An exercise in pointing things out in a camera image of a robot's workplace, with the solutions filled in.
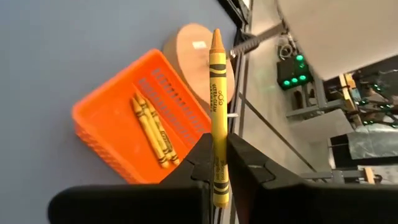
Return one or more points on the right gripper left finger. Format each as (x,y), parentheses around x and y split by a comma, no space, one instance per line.
(140,205)

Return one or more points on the grey cover cloth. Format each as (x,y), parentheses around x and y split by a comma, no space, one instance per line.
(373,140)

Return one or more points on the orange plastic basket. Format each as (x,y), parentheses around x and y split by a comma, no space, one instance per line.
(109,124)

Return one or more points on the black metal table frame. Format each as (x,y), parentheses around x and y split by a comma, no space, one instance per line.
(237,12)

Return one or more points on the white lamp with wooden base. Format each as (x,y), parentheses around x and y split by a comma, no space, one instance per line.
(192,68)

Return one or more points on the black device green lights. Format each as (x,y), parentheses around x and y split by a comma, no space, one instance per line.
(292,70)

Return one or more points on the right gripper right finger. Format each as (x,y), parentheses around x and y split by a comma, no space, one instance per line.
(295,205)

